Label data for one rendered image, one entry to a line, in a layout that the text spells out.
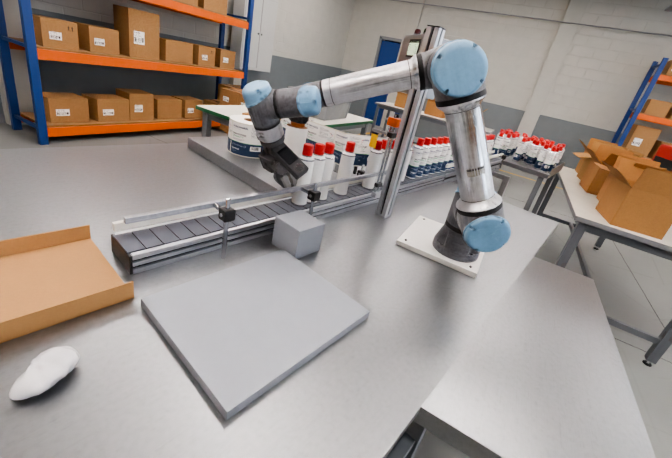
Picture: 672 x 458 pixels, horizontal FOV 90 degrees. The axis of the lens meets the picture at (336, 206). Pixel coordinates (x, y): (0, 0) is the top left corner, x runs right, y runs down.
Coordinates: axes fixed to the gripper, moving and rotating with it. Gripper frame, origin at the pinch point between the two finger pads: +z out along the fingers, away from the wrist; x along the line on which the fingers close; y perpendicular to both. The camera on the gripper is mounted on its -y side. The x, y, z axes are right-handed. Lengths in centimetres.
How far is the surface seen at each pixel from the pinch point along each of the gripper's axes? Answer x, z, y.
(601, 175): -236, 135, -70
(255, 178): -1.2, 7.9, 25.9
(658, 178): -171, 78, -95
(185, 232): 33.9, -13.3, -1.3
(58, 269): 57, -21, 3
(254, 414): 47, -15, -47
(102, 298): 54, -22, -13
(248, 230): 20.6, -3.2, -4.5
